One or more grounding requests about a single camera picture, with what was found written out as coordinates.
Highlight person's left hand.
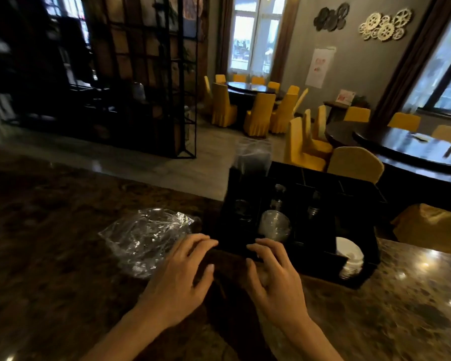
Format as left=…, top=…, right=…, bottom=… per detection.
left=136, top=233, right=219, bottom=328

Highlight person's right hand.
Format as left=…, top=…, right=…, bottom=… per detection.
left=245, top=238, right=312, bottom=332

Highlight clear plastic bag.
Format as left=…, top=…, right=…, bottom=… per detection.
left=97, top=208, right=196, bottom=279

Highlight stack of clear dome lids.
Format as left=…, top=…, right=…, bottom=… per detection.
left=258, top=209, right=292, bottom=243

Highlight black compartment organizer tray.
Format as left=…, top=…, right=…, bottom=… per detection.
left=204, top=160, right=388, bottom=290

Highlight white lids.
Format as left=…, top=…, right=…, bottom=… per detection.
left=335, top=236, right=365, bottom=281

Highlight stack of black lids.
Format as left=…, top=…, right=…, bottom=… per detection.
left=233, top=199, right=253, bottom=222

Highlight stack of clear cups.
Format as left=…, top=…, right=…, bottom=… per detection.
left=269, top=184, right=287, bottom=212
left=307, top=191, right=322, bottom=219

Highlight clear plastic sleeve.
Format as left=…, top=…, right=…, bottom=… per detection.
left=231, top=138, right=273, bottom=177

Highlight group of yellow covered chairs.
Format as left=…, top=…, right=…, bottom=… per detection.
left=202, top=74, right=310, bottom=138
left=284, top=105, right=451, bottom=258

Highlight black metal shelf divider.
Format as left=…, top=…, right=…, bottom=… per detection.
left=7, top=0, right=203, bottom=159

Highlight dark round dining table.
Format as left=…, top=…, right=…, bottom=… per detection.
left=225, top=81, right=286, bottom=132
left=325, top=120, right=451, bottom=207

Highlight dark round turntable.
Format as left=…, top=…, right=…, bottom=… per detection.
left=352, top=126, right=451, bottom=175
left=227, top=81, right=277, bottom=95

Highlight dark side table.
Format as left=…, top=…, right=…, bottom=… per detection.
left=323, top=101, right=352, bottom=124

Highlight white and red sign card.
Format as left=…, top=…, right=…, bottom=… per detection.
left=335, top=89, right=357, bottom=106

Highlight brown curtain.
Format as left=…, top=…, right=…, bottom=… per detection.
left=269, top=0, right=301, bottom=85
left=214, top=0, right=235, bottom=78
left=368, top=0, right=451, bottom=128

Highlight tall bright window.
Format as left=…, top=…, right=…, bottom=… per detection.
left=228, top=0, right=288, bottom=76

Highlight dark framed window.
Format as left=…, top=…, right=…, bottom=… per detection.
left=402, top=11, right=451, bottom=119

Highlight round woven plate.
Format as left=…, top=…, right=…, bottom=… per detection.
left=182, top=0, right=203, bottom=21

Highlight lit glass doorway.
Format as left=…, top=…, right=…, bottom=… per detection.
left=41, top=0, right=91, bottom=46

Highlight white wall poster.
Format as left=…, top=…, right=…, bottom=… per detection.
left=305, top=47, right=337, bottom=90

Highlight dark gear wall decoration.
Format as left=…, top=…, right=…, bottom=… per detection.
left=313, top=2, right=351, bottom=33

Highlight light gear wall decoration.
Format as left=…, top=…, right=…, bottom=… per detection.
left=358, top=8, right=413, bottom=43

